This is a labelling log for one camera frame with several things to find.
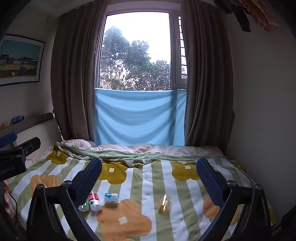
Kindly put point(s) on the flower print striped blanket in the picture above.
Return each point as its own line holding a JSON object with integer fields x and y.
{"x": 143, "y": 183}

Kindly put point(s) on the orange owl figurine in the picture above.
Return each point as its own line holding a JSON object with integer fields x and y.
{"x": 5, "y": 125}

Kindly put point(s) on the brown curtain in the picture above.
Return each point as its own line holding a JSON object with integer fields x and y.
{"x": 208, "y": 81}
{"x": 74, "y": 81}

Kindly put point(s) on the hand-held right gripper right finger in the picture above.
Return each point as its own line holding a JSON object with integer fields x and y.
{"x": 210, "y": 183}

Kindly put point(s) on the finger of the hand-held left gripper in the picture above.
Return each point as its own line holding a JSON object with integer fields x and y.
{"x": 29, "y": 145}
{"x": 7, "y": 139}

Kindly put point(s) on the white bottle with blue label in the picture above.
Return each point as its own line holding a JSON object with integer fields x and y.
{"x": 111, "y": 198}

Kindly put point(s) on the pink pillow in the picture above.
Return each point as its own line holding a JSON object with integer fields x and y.
{"x": 79, "y": 143}

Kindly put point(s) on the pink duvet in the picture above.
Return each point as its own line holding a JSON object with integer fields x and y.
{"x": 161, "y": 149}

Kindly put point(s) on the wooden headboard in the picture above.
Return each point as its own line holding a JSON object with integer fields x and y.
{"x": 39, "y": 126}

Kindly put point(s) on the small clear green bottle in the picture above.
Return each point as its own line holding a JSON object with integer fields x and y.
{"x": 84, "y": 207}

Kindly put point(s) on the window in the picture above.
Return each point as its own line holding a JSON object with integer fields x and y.
{"x": 136, "y": 51}

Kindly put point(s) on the red label plastic bottle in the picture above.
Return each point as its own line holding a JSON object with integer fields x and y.
{"x": 94, "y": 202}

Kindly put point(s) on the dark hanging garment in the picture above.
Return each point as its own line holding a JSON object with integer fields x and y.
{"x": 241, "y": 16}

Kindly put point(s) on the framed wall picture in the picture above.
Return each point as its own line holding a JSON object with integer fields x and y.
{"x": 19, "y": 60}

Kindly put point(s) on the light blue cloth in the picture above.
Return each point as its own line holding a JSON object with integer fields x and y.
{"x": 138, "y": 115}

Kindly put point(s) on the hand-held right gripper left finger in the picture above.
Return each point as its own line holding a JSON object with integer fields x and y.
{"x": 89, "y": 180}

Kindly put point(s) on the clear amber cup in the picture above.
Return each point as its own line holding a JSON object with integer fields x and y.
{"x": 164, "y": 203}

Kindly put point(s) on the orange hanging garment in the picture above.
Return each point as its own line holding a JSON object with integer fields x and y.
{"x": 263, "y": 12}

